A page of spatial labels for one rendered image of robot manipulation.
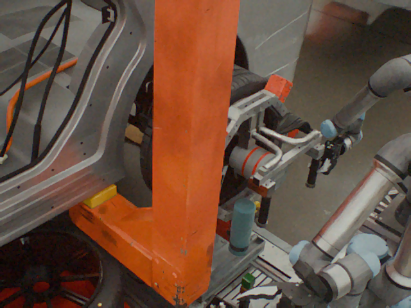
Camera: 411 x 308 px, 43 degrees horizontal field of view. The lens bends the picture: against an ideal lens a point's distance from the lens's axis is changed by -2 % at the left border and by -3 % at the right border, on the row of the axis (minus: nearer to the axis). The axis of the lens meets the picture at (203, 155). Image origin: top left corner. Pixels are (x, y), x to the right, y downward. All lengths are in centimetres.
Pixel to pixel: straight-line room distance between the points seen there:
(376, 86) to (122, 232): 110
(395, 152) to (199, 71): 53
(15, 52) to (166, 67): 130
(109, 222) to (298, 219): 144
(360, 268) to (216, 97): 60
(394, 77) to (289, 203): 152
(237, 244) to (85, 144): 75
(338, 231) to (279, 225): 180
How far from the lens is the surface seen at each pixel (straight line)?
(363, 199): 138
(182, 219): 169
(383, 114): 448
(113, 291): 211
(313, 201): 338
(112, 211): 216
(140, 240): 200
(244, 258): 272
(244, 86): 206
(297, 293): 118
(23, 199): 192
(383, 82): 202
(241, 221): 213
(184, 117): 146
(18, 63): 253
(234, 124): 195
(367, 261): 129
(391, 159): 137
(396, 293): 158
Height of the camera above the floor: 214
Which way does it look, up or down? 36 degrees down
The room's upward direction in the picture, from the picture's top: 5 degrees clockwise
